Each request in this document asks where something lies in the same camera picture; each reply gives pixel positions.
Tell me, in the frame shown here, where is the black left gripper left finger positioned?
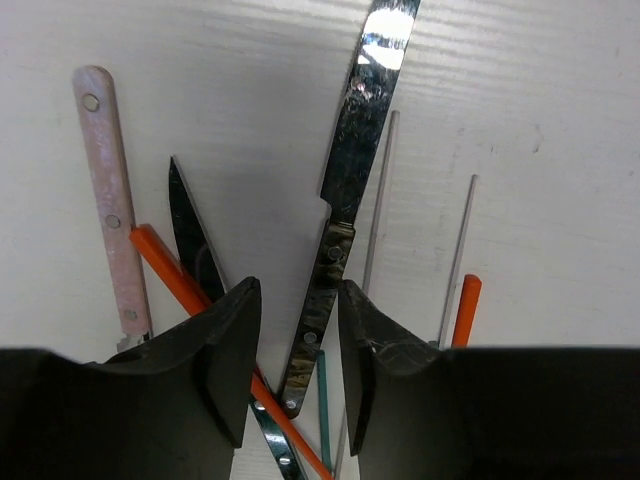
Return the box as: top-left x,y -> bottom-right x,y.
1,277 -> 261,479

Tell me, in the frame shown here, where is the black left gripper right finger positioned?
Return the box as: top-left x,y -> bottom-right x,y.
338,280 -> 639,479

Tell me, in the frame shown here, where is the green handle knife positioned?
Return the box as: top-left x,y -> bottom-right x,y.
167,155 -> 309,480

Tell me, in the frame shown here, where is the pink handle knife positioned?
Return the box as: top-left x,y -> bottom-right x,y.
72,65 -> 153,352

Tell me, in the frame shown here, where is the dark marbled handle knife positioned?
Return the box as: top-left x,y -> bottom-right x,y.
278,0 -> 420,419

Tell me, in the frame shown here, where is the teal chopstick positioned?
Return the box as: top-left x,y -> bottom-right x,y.
316,350 -> 332,472

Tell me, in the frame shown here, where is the orange chopstick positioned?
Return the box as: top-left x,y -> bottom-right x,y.
451,274 -> 482,348
129,225 -> 332,480

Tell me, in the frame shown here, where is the white chopstick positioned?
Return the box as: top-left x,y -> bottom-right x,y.
438,174 -> 479,349
362,110 -> 401,295

